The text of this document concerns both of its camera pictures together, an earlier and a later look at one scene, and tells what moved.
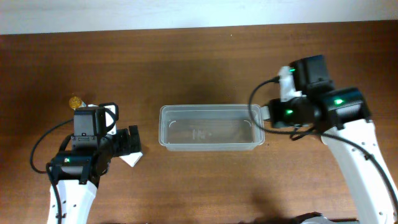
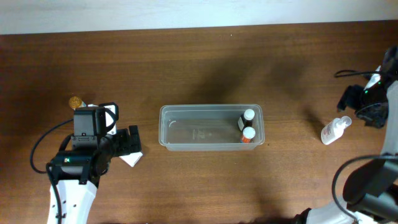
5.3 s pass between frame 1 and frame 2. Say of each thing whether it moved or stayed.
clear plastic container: stayed
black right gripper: moved
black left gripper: stayed
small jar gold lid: stayed
